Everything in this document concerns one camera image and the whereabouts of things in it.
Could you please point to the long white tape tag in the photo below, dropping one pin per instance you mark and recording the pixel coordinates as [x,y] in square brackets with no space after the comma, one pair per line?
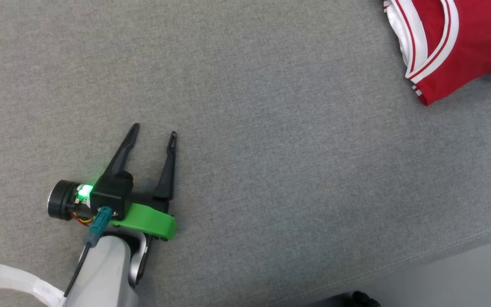
[24,283]

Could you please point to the red jersey with white stripes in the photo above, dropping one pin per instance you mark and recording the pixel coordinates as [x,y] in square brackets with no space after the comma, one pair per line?
[475,38]

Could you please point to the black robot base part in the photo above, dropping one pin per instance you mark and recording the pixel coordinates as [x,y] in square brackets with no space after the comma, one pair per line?
[348,299]

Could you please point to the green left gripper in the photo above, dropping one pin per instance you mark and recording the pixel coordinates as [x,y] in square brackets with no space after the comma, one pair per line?
[151,219]

